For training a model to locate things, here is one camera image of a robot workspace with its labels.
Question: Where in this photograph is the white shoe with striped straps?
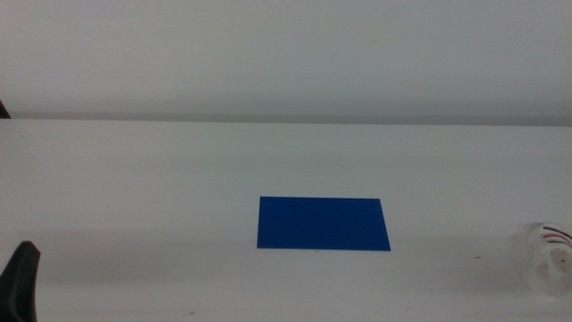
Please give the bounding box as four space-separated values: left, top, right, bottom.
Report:
525 222 572 298

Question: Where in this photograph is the blue rectangular mat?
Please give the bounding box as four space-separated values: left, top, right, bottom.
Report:
256 195 392 252

